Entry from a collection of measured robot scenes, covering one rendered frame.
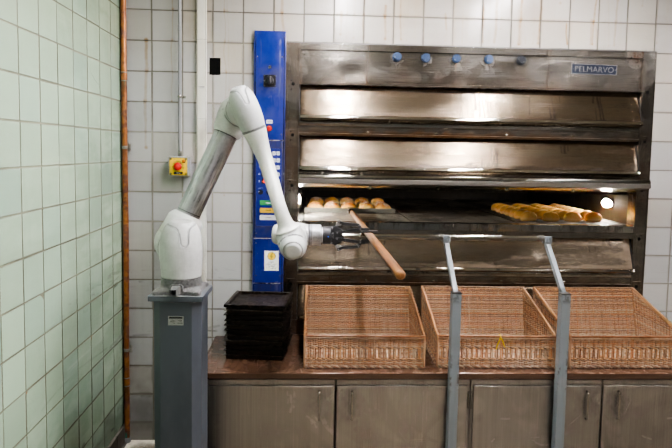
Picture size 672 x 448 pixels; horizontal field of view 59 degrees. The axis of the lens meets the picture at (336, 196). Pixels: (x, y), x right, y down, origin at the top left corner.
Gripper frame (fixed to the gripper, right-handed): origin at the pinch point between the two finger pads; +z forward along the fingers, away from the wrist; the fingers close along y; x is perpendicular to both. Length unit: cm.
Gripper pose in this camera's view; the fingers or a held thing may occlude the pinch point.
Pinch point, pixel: (369, 235)
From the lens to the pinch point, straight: 255.8
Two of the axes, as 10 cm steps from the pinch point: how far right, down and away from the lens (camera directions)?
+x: 0.6, 0.8, -10.0
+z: 10.0, 0.2, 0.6
